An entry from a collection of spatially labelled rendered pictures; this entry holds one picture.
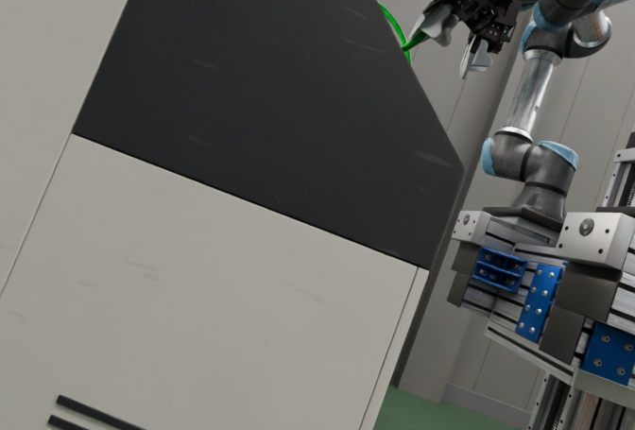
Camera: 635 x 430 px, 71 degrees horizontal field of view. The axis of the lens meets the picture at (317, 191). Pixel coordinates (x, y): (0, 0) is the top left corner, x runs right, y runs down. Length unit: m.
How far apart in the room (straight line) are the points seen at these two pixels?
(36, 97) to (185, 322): 0.41
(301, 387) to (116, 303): 0.30
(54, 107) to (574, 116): 3.39
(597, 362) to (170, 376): 0.70
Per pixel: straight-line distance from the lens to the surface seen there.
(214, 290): 0.69
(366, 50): 0.72
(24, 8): 0.88
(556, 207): 1.42
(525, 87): 1.58
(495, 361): 3.51
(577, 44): 1.61
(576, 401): 1.24
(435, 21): 0.95
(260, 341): 0.69
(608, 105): 3.90
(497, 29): 1.15
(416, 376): 3.19
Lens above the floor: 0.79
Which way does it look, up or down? 4 degrees up
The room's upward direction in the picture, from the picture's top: 21 degrees clockwise
